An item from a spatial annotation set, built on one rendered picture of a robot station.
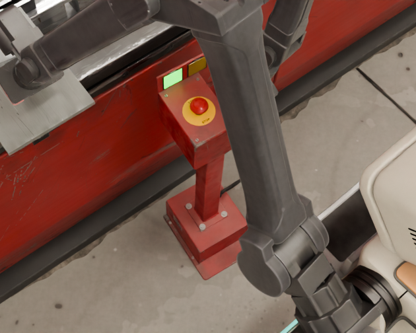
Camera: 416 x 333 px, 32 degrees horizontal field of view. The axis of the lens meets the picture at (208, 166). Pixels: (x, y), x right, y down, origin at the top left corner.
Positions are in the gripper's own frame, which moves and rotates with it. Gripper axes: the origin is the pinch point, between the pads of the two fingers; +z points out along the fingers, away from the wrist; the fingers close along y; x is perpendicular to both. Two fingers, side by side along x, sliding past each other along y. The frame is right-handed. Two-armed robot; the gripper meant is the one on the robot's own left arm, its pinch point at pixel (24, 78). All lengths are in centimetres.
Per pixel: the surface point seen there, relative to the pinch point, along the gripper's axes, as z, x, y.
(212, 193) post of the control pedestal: 51, 50, -35
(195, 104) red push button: 10.0, 21.7, -29.5
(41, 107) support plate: -2.5, 6.0, 0.4
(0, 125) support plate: -1.8, 5.0, 8.1
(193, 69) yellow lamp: 14.1, 15.6, -34.6
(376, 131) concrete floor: 75, 70, -103
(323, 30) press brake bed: 50, 28, -88
